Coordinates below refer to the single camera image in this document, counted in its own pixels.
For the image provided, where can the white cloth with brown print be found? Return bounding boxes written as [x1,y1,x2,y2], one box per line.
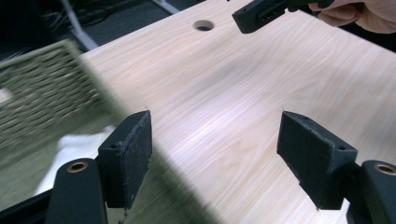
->
[33,125,117,198]

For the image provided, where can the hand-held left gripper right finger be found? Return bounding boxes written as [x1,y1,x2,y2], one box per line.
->
[276,110,359,211]

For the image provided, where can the white metal table frame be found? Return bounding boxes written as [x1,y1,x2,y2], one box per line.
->
[59,0,206,52]

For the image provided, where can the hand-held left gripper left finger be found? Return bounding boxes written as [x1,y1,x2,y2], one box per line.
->
[97,109,154,210]

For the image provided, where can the green woven basket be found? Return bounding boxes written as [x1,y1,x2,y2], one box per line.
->
[0,38,220,224]

